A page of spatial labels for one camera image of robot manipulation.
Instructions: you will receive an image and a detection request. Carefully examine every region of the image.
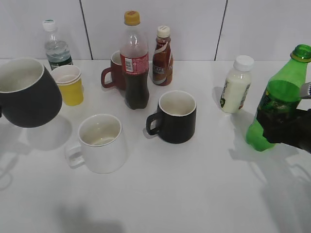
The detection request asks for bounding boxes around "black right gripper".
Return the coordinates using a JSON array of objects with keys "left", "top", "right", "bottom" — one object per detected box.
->
[{"left": 256, "top": 109, "right": 311, "bottom": 153}]

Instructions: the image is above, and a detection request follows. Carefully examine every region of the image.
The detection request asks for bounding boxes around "green sprite bottle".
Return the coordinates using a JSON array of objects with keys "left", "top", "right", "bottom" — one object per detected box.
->
[{"left": 246, "top": 44, "right": 311, "bottom": 151}]

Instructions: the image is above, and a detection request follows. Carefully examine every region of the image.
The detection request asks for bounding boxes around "dark gray mug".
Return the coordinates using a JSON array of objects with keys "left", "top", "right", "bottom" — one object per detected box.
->
[{"left": 0, "top": 58, "right": 62, "bottom": 128}]

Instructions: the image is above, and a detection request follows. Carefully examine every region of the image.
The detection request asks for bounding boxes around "white paper cup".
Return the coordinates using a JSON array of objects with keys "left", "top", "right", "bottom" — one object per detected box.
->
[{"left": 51, "top": 65, "right": 81, "bottom": 85}]

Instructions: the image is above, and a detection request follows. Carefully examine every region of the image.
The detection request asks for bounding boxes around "white milk bottle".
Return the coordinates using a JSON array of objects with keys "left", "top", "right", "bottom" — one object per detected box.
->
[{"left": 220, "top": 55, "right": 255, "bottom": 114}]

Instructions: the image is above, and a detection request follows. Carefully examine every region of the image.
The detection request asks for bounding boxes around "black mug white interior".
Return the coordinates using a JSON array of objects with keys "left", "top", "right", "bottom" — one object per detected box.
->
[{"left": 146, "top": 90, "right": 197, "bottom": 144}]

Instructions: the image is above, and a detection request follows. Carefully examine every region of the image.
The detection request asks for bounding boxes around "brown coffee drink bottle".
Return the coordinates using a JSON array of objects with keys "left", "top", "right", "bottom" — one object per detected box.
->
[{"left": 152, "top": 25, "right": 173, "bottom": 86}]

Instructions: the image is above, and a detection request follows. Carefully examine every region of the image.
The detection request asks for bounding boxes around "cola bottle yellow cap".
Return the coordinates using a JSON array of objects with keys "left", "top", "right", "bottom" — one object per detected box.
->
[{"left": 120, "top": 10, "right": 149, "bottom": 110}]

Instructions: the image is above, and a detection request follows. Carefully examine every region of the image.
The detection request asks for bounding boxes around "dark red mug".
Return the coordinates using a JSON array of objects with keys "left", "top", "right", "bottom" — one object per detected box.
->
[{"left": 101, "top": 50, "right": 126, "bottom": 91}]

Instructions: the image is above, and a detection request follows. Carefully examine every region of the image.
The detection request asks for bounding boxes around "white ceramic mug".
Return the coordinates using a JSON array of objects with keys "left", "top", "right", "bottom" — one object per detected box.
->
[{"left": 65, "top": 114, "right": 128, "bottom": 174}]

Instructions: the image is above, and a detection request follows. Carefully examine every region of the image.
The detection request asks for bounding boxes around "clear water bottle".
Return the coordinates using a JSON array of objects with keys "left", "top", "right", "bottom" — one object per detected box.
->
[{"left": 42, "top": 19, "right": 73, "bottom": 70}]

